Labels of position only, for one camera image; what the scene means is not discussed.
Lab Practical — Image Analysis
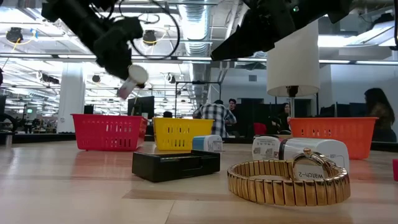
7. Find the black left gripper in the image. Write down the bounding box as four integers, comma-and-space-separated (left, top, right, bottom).
93, 17, 147, 90

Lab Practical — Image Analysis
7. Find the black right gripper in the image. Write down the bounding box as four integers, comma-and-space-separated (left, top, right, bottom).
210, 0, 312, 62

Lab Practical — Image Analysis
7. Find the white tube with cap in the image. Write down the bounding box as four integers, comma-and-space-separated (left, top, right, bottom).
117, 64, 149, 100

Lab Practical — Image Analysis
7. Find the blue and white wall charger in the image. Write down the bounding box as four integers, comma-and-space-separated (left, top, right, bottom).
192, 134, 224, 153

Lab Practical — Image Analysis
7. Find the large black square case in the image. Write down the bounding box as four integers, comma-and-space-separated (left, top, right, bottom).
131, 149, 221, 183

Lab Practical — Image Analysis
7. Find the gold metal band wristwatch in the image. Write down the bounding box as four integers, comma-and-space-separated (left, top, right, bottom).
226, 147, 351, 207

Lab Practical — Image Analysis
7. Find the black computer monitor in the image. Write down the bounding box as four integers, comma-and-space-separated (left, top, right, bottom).
127, 95, 155, 120

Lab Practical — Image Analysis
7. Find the black ceiling-mounted device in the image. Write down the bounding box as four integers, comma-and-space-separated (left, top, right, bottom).
6, 27, 24, 44
142, 29, 158, 47

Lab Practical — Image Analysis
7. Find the white shade floor lamp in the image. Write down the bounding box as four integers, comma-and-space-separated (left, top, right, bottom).
266, 18, 320, 118

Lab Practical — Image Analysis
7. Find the red plastic basket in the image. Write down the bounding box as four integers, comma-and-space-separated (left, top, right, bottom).
70, 113, 149, 152

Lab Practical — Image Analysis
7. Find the yellow plastic basket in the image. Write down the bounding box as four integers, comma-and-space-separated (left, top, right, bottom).
152, 117, 215, 151

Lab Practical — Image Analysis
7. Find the white building column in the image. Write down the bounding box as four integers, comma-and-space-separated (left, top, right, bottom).
57, 62, 86, 134

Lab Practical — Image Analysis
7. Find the red chair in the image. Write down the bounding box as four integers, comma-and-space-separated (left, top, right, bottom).
253, 122, 267, 136

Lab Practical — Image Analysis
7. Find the orange plastic basket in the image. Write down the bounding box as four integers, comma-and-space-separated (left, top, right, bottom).
288, 116, 379, 161

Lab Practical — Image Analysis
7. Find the silver ventilation duct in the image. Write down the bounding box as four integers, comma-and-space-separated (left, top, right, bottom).
178, 0, 212, 57

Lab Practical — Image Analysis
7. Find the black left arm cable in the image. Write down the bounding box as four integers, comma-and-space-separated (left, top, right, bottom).
119, 0, 182, 60

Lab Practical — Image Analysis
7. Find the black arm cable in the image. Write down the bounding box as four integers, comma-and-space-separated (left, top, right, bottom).
119, 0, 182, 60
394, 0, 398, 50

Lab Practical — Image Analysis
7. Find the pink and white wall charger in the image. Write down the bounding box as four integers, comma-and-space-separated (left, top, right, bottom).
251, 135, 282, 161

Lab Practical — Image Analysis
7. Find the white wall charger black end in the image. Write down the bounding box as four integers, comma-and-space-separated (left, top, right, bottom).
279, 138, 351, 180

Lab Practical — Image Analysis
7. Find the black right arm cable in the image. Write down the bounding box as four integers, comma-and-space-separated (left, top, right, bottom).
394, 0, 398, 50

